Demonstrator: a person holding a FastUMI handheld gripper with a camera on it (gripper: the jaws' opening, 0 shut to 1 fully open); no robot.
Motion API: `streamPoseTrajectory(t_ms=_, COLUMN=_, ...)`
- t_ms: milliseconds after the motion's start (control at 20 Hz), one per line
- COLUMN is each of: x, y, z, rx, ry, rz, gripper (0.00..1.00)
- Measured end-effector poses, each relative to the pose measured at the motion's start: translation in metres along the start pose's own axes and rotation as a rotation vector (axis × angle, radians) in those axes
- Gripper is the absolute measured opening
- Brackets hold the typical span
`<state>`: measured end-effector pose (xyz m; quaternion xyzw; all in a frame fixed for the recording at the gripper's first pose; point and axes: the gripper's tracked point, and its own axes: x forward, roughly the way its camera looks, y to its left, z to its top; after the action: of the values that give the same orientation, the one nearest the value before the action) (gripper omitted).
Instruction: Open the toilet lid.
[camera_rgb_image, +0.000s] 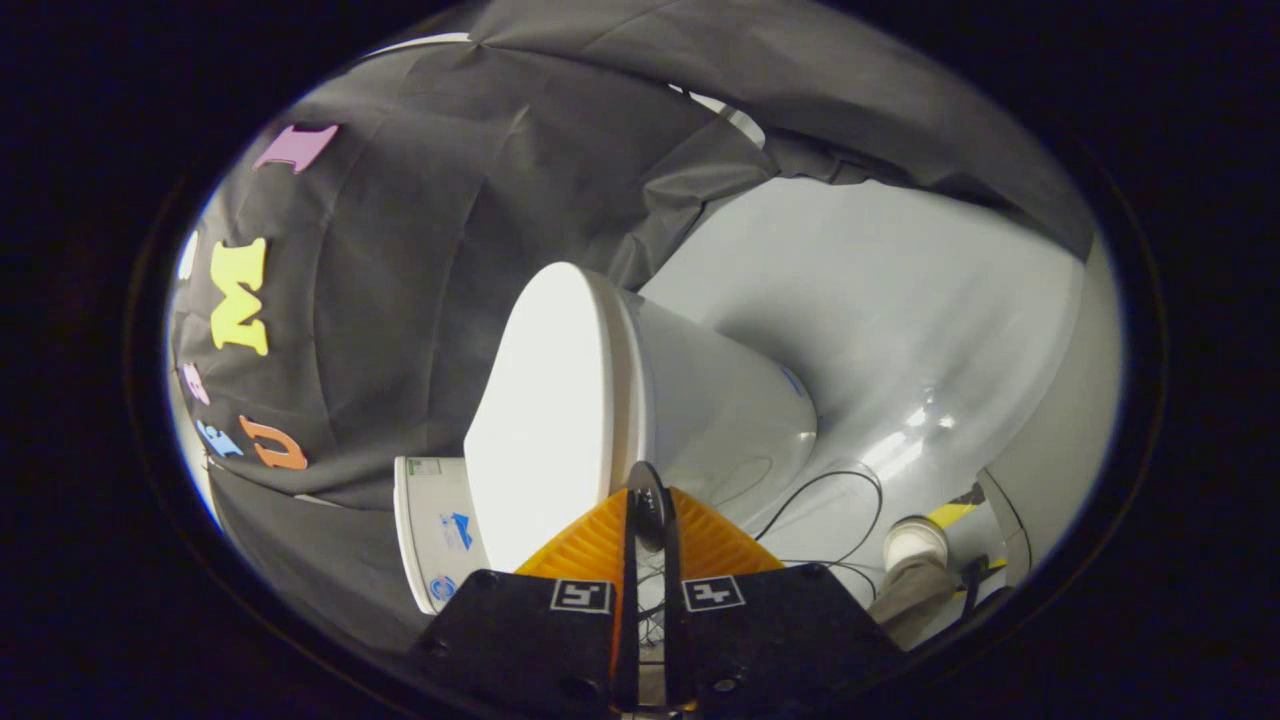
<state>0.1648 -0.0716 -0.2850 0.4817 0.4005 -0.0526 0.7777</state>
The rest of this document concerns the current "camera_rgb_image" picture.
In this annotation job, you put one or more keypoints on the black backdrop cloth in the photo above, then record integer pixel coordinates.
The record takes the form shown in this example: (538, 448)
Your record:
(420, 300)

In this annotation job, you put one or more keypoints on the dark lid pull tab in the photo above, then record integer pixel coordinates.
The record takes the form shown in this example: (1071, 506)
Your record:
(650, 500)

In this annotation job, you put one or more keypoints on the white toilet tank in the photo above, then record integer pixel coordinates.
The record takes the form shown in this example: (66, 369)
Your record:
(435, 530)

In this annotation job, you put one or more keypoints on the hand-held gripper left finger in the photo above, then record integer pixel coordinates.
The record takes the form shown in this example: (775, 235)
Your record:
(628, 640)

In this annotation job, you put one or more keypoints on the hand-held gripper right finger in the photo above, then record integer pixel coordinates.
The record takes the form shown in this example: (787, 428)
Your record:
(676, 640)

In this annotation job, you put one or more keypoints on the white capped beige pipe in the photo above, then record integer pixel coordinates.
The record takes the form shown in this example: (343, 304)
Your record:
(915, 545)

